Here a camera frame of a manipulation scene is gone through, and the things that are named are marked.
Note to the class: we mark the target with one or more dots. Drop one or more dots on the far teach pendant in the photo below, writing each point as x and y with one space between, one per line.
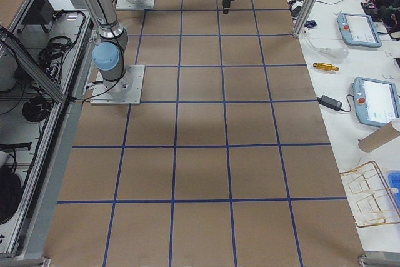
358 30

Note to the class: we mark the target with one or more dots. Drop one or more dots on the gold wire rack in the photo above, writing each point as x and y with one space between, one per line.
370 196

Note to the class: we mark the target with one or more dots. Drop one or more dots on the black power adapter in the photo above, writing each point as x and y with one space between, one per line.
330 103

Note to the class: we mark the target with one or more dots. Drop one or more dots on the near teach pendant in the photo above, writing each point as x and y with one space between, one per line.
376 102

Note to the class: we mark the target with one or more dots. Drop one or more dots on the small blue object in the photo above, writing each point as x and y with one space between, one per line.
310 24

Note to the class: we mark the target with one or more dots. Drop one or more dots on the gold brass cylinder tool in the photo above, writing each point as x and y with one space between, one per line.
326 67

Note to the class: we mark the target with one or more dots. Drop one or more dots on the cardboard tube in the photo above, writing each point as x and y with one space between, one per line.
380 137

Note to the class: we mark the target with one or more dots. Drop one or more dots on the blue plastic box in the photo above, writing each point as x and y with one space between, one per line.
394 182

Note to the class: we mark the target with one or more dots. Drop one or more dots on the teach pendant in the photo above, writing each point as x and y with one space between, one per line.
358 30
376 102

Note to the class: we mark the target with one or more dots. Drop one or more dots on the brown grid paper mat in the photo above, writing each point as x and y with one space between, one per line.
225 162

